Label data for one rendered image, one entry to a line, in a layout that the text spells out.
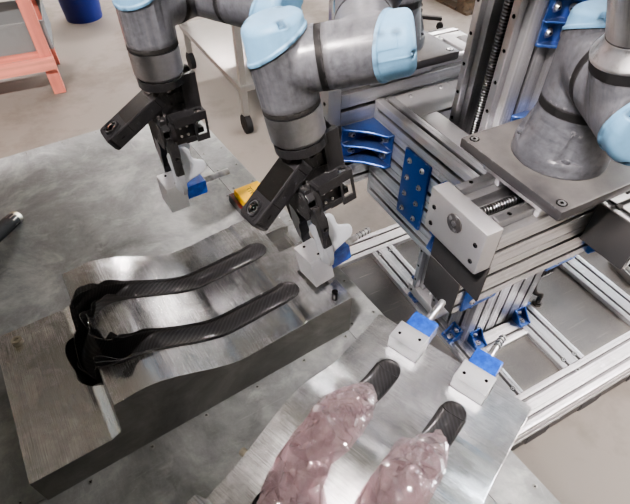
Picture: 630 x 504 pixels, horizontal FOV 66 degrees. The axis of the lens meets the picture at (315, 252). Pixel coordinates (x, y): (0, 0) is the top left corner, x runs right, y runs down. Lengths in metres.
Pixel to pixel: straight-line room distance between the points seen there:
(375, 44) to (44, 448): 0.65
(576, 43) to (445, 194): 0.27
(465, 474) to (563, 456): 1.10
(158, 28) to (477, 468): 0.73
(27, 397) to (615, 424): 1.65
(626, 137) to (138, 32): 0.63
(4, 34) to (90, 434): 2.97
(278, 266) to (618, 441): 1.35
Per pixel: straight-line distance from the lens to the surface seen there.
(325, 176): 0.68
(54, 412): 0.79
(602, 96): 0.67
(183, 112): 0.85
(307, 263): 0.75
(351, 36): 0.57
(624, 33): 0.64
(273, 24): 0.57
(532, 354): 1.66
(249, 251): 0.86
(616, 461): 1.84
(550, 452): 1.77
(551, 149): 0.83
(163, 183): 0.92
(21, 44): 3.52
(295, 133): 0.61
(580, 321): 1.81
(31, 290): 1.05
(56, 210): 1.20
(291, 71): 0.58
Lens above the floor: 1.50
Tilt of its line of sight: 46 degrees down
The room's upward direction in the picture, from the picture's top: straight up
